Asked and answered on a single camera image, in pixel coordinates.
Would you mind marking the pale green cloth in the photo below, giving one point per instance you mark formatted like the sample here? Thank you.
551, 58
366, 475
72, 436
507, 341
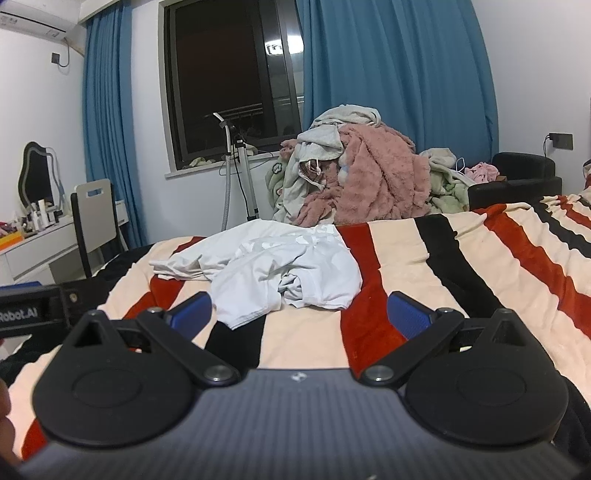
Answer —
445, 187

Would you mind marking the striped fleece blanket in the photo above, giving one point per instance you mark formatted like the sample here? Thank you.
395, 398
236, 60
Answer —
461, 258

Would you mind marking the white dressing table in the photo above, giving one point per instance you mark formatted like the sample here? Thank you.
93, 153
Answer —
41, 251

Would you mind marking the pink fluffy blanket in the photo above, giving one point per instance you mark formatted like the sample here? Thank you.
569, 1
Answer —
383, 180

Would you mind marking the white air conditioner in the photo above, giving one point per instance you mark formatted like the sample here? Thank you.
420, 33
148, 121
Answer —
32, 21

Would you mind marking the wavy vanity mirror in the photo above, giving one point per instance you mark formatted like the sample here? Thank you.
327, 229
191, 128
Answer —
36, 177

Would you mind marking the garment steamer stand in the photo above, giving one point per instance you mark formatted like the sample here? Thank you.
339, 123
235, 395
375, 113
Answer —
240, 161

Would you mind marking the orange box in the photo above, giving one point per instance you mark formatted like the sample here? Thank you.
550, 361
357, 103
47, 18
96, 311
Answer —
10, 240

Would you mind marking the blue curtain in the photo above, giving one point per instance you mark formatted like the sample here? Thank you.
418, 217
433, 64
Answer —
111, 115
392, 55

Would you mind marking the small pink cloth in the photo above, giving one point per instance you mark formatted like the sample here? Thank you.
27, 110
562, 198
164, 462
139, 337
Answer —
482, 171

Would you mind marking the row of cosmetic bottles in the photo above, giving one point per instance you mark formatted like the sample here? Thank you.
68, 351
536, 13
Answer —
41, 217

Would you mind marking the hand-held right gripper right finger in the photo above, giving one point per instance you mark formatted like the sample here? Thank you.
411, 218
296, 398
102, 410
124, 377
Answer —
408, 314

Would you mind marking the grey chair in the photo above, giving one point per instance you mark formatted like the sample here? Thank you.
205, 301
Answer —
94, 207

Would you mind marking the black wall outlet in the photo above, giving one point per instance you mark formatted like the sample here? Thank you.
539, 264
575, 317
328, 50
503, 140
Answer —
561, 141

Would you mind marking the black armchair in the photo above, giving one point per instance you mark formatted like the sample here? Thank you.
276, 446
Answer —
521, 182

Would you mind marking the green patterned cloth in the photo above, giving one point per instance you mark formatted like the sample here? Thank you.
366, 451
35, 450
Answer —
276, 182

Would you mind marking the dark window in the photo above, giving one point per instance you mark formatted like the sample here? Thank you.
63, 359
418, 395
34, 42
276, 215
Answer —
217, 69

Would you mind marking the grey cloth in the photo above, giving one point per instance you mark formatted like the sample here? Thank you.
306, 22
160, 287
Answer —
318, 143

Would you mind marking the white garment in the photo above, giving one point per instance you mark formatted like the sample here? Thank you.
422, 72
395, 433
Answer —
277, 267

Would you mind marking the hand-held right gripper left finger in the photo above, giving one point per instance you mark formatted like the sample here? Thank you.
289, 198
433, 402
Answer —
191, 310

